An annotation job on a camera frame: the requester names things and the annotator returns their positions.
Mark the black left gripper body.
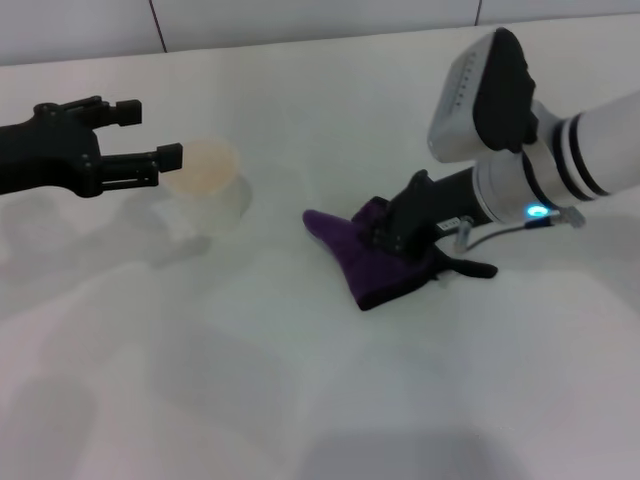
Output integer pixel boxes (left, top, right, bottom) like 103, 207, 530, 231
0, 102, 104, 199

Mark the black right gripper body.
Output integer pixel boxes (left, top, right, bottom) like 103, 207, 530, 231
387, 167, 494, 264

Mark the purple rag with black trim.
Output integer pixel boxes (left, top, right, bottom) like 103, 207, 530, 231
302, 196, 499, 312

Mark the white paper cup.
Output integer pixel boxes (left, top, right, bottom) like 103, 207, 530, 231
162, 139, 243, 236

